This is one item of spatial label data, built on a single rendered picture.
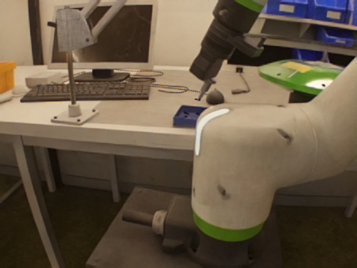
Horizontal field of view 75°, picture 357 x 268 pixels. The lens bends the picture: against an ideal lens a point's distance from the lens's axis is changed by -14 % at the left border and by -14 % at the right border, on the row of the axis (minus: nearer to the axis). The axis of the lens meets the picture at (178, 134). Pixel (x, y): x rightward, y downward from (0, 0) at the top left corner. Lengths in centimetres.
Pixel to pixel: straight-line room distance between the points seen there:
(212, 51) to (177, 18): 95
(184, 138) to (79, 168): 148
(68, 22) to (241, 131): 49
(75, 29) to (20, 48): 131
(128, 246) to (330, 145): 37
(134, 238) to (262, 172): 27
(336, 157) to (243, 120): 16
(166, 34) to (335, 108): 125
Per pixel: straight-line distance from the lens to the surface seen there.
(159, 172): 182
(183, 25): 152
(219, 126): 33
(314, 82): 54
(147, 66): 109
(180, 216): 45
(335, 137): 40
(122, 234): 51
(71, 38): 67
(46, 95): 94
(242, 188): 35
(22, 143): 88
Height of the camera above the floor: 116
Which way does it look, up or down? 24 degrees down
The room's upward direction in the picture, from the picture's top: 2 degrees clockwise
